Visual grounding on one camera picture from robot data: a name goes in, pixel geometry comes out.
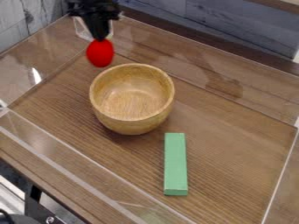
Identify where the black table leg clamp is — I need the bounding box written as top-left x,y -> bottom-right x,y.
23,185 -> 65,224

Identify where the wooden bowl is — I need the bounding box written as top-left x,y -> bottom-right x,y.
87,63 -> 174,135

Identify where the black cable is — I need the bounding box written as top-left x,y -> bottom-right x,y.
0,208 -> 14,224

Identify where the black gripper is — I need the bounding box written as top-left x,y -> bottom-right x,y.
65,0 -> 121,41

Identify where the green rectangular block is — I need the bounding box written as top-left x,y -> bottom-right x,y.
162,133 -> 188,196

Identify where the clear acrylic corner bracket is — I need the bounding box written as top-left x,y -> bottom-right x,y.
71,17 -> 113,42

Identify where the red felt strawberry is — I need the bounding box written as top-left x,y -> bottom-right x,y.
86,39 -> 114,67

